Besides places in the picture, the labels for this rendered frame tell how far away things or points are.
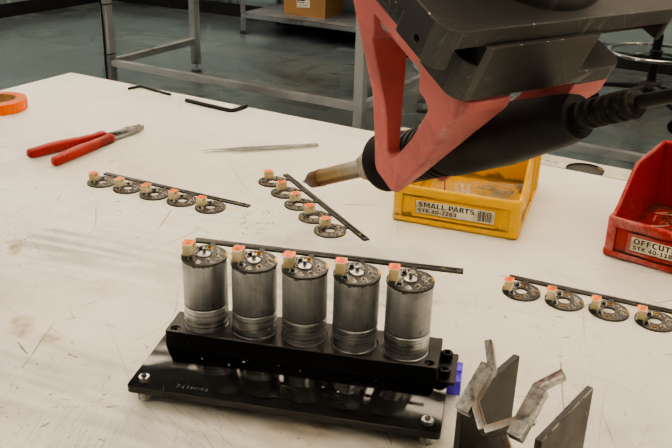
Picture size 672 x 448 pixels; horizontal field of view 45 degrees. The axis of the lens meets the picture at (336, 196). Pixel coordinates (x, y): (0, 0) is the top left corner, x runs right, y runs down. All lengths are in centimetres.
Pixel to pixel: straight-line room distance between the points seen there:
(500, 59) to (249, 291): 23
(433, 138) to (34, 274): 37
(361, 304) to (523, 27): 22
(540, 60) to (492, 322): 29
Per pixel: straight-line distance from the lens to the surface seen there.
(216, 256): 44
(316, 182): 38
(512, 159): 27
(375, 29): 28
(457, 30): 22
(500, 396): 36
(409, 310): 42
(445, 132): 26
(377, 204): 67
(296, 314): 43
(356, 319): 42
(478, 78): 24
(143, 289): 54
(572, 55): 26
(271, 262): 43
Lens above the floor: 101
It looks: 22 degrees down
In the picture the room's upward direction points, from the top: 2 degrees clockwise
